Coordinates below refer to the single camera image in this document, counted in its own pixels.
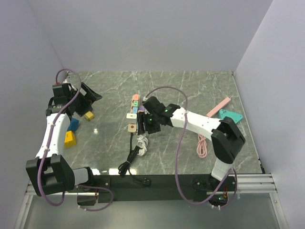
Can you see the large yellow cube plug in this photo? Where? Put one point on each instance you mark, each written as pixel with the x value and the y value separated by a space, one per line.
pixel 70 139

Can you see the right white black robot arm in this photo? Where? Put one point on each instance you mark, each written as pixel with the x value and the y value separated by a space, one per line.
pixel 227 140

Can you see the purple power strip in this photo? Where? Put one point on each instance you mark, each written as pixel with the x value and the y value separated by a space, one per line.
pixel 141 109

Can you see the small yellow plug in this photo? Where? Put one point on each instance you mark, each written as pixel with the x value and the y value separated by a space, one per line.
pixel 89 116

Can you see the aluminium rail frame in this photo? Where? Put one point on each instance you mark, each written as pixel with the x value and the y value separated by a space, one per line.
pixel 261 183

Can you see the black base bar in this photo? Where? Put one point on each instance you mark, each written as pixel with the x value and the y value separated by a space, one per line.
pixel 155 187

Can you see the blue cube adapter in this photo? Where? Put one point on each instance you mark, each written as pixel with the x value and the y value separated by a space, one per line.
pixel 74 124

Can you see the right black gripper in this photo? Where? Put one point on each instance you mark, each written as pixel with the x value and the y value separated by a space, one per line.
pixel 142 117

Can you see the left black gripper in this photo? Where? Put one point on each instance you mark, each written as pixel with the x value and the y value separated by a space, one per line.
pixel 89 98

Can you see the white plug adapter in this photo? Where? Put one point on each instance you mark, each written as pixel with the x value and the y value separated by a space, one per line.
pixel 131 116

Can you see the pink power strip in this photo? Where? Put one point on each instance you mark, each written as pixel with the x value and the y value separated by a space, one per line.
pixel 218 107

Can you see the beige power strip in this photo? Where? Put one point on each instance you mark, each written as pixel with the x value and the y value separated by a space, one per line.
pixel 132 124

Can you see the teal power strip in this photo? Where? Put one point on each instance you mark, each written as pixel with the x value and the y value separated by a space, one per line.
pixel 236 117

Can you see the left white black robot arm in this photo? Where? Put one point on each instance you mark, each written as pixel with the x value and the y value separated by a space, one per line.
pixel 49 170

